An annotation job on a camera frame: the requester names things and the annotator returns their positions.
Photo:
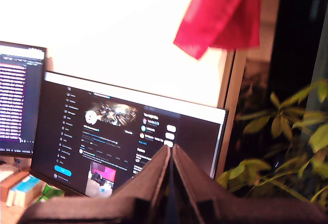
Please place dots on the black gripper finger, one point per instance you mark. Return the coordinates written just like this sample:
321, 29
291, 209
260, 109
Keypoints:
194, 183
151, 183

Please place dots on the white and blue box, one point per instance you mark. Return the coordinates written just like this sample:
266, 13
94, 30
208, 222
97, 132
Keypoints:
21, 192
11, 197
32, 183

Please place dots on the brown cardboard box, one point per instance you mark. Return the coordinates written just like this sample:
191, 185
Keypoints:
12, 183

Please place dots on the green leafy houseplant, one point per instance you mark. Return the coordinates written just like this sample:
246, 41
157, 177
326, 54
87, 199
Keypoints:
256, 124

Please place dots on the black Huawei monitor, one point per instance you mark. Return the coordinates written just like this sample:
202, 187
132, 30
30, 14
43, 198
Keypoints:
77, 131

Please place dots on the green Jenkki gum bag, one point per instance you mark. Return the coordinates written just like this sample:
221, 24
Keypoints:
51, 193

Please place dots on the black monitor with purple terminal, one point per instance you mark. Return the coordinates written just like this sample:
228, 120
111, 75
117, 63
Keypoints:
15, 93

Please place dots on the red cloth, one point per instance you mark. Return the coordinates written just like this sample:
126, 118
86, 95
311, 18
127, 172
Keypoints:
220, 16

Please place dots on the beige window frame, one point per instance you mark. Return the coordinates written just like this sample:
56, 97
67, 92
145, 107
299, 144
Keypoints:
235, 93

